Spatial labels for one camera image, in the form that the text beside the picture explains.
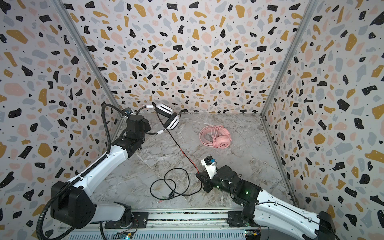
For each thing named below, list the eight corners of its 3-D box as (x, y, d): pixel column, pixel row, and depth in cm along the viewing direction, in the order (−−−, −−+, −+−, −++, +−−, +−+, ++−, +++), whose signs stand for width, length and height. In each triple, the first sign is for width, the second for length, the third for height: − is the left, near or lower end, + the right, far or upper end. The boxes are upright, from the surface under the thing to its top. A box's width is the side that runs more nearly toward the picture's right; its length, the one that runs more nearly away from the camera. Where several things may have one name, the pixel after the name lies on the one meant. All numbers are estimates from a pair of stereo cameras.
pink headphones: (199, 149, 103) (199, 142, 96) (199, 130, 114) (199, 122, 107) (229, 150, 103) (232, 142, 96) (227, 131, 114) (229, 123, 107)
